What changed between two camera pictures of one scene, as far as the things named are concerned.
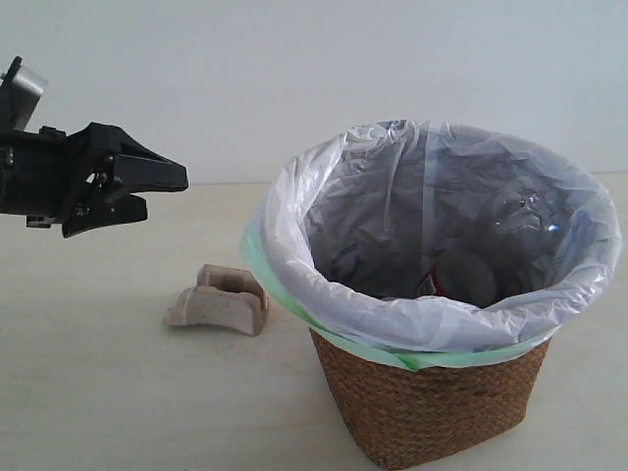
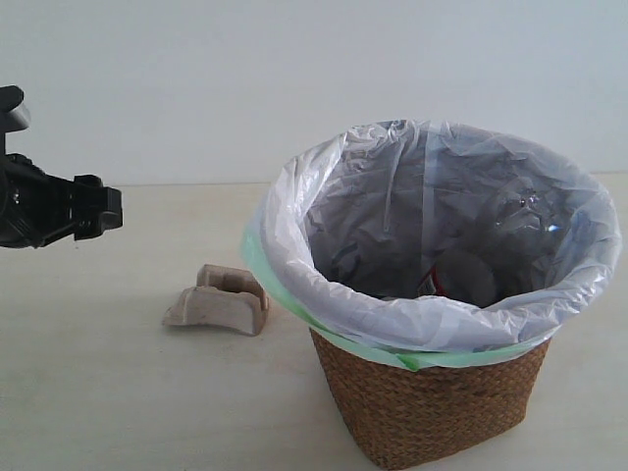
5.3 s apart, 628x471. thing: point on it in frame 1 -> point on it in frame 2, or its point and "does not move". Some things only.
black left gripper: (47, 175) -> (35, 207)
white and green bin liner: (422, 243) does not move
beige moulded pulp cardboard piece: (223, 297) does not move
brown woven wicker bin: (396, 413) does not move
